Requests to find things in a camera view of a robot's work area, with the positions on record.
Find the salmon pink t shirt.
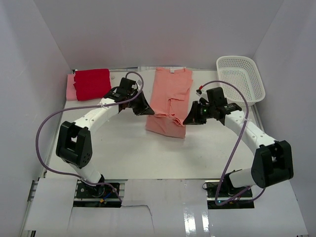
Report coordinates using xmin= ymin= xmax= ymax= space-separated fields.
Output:
xmin=145 ymin=67 xmax=193 ymax=139

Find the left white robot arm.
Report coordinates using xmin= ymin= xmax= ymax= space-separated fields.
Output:
xmin=56 ymin=78 xmax=155 ymax=186

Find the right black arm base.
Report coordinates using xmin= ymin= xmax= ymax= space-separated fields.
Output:
xmin=202 ymin=181 xmax=255 ymax=210

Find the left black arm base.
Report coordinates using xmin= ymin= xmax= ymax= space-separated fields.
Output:
xmin=73 ymin=181 xmax=124 ymax=208

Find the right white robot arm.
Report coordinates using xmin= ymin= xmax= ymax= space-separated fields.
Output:
xmin=183 ymin=87 xmax=294 ymax=197

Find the folded red t shirt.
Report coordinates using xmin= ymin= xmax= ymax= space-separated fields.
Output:
xmin=74 ymin=69 xmax=112 ymax=101

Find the white plastic basket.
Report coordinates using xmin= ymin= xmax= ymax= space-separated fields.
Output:
xmin=216 ymin=56 xmax=266 ymax=107

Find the folded light pink t shirt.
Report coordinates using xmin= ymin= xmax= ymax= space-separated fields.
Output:
xmin=66 ymin=74 xmax=77 ymax=101

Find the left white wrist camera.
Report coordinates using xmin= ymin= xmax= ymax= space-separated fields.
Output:
xmin=133 ymin=79 xmax=144 ymax=91

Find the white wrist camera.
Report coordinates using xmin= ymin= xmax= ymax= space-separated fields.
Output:
xmin=133 ymin=79 xmax=144 ymax=91
xmin=196 ymin=86 xmax=208 ymax=100

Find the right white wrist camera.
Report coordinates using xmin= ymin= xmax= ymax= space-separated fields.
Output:
xmin=196 ymin=86 xmax=208 ymax=100

